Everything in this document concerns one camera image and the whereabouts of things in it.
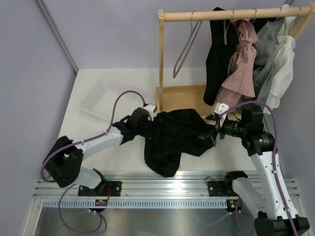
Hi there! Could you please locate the black pleated skirt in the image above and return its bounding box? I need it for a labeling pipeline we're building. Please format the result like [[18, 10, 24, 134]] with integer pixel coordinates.
[[144, 109, 212, 177]]

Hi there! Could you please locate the metal skirt hanger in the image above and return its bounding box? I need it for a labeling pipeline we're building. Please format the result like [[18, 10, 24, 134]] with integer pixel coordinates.
[[172, 11, 202, 79]]

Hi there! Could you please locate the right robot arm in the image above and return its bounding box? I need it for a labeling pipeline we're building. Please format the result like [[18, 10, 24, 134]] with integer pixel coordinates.
[[205, 103, 310, 236]]

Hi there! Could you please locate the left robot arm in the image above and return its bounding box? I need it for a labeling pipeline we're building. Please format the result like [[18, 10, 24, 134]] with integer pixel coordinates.
[[41, 104, 157, 196]]

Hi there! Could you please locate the wooden clothes rack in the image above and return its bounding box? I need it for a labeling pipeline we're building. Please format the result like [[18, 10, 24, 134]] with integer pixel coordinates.
[[156, 2, 315, 118]]

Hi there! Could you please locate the pink hanging garment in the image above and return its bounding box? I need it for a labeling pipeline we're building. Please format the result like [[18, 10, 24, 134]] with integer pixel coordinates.
[[217, 19, 258, 107]]

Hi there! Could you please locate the white plastic basket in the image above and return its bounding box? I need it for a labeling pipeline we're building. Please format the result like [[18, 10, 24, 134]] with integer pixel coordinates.
[[79, 76, 151, 122]]

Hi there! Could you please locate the white hanging garment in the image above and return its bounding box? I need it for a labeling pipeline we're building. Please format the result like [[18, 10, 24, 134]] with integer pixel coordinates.
[[266, 17, 296, 109]]

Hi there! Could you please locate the black hanging garment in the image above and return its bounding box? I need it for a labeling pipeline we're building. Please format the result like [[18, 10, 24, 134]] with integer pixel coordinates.
[[203, 19, 239, 106]]

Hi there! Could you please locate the grey hanging garment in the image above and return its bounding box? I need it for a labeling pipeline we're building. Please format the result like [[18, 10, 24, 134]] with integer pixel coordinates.
[[252, 18, 284, 103]]

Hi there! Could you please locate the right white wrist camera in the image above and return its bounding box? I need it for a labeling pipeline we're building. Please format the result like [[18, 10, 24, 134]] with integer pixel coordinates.
[[211, 102, 229, 126]]

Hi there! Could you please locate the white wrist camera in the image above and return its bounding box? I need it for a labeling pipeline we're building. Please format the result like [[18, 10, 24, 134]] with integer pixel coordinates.
[[211, 102, 229, 126], [143, 104, 158, 117]]

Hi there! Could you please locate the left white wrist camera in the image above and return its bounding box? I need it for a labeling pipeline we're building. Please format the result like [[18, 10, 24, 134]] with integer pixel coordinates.
[[143, 104, 158, 117]]

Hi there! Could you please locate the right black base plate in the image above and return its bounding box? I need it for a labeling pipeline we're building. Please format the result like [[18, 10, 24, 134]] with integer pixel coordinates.
[[207, 181, 238, 197]]

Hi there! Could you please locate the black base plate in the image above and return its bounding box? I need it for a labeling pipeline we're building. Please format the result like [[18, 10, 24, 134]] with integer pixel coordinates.
[[207, 181, 238, 197], [78, 180, 122, 197]]

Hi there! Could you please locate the aluminium mounting rail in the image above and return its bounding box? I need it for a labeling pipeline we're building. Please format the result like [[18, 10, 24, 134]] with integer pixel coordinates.
[[32, 171, 300, 199]]

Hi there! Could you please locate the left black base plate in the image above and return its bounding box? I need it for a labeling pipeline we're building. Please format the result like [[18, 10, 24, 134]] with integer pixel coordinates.
[[78, 180, 122, 197]]

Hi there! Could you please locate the white slotted cable duct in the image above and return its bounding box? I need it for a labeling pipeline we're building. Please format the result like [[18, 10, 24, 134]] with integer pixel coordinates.
[[43, 199, 227, 209]]

